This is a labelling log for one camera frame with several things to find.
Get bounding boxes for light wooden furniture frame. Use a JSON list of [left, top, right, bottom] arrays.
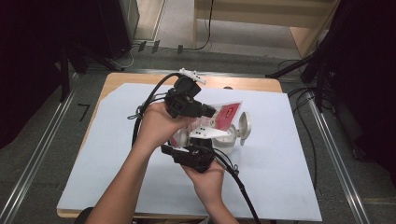
[[192, 0, 341, 59]]

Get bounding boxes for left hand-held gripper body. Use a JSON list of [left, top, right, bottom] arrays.
[[163, 67, 207, 119]]

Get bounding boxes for grey floor cable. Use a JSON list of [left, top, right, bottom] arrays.
[[111, 45, 142, 70]]

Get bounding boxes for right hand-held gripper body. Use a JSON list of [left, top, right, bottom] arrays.
[[172, 126, 233, 175]]

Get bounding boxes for person's right hand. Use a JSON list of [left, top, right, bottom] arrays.
[[181, 161, 226, 203]]

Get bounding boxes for black cabinet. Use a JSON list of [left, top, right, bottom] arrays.
[[62, 0, 133, 71]]

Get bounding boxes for metal floor rail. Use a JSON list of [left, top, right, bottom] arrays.
[[306, 91, 372, 224], [0, 73, 80, 224]]

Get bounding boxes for red and white pouch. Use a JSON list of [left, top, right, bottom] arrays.
[[169, 101, 244, 147]]

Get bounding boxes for person's left hand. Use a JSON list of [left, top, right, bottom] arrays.
[[133, 101, 196, 154]]

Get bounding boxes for wooden table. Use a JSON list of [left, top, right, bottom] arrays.
[[56, 72, 284, 219]]

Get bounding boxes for black floor cables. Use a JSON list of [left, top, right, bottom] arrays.
[[276, 59, 334, 190]]

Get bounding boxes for black hanging cable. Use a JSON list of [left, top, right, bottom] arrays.
[[193, 0, 216, 51]]

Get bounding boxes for white table sheet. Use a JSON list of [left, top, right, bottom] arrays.
[[56, 82, 323, 222]]

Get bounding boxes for white jug with lid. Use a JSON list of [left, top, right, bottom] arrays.
[[211, 111, 252, 156]]

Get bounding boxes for left hand-held gripper cable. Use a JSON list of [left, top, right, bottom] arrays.
[[126, 72, 183, 147]]

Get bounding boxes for black tripod stand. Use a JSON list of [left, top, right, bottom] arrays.
[[264, 29, 344, 110]]

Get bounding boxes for right hand-held gripper cable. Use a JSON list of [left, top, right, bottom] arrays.
[[213, 148, 262, 224]]

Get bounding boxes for hand-held gripper cable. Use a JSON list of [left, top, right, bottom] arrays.
[[213, 148, 262, 224], [126, 72, 183, 147]]

